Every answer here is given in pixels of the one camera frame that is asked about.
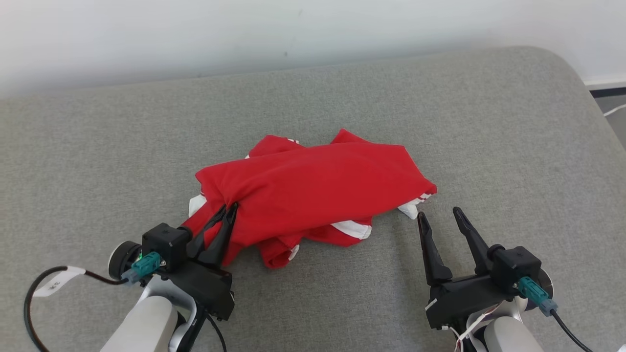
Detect teal right camera connector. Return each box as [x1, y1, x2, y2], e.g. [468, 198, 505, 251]
[517, 276, 559, 317]

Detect red Bulls 23 shorts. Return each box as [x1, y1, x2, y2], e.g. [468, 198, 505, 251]
[181, 128, 437, 267]

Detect red white wire bundle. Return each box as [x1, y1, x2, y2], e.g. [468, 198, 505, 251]
[449, 303, 500, 352]

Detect black left camera cable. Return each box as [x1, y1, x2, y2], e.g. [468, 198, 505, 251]
[23, 265, 133, 352]

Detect teal camera connector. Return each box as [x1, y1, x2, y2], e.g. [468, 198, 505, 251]
[128, 252, 163, 283]
[517, 276, 559, 317]

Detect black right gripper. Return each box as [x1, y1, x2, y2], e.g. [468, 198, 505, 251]
[417, 207, 515, 330]

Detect teal left camera connector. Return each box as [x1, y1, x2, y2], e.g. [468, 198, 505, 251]
[128, 252, 163, 283]

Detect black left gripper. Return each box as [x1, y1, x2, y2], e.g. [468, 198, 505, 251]
[166, 203, 239, 322]

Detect red jersey white sleeves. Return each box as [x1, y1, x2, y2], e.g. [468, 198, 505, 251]
[188, 134, 433, 269]

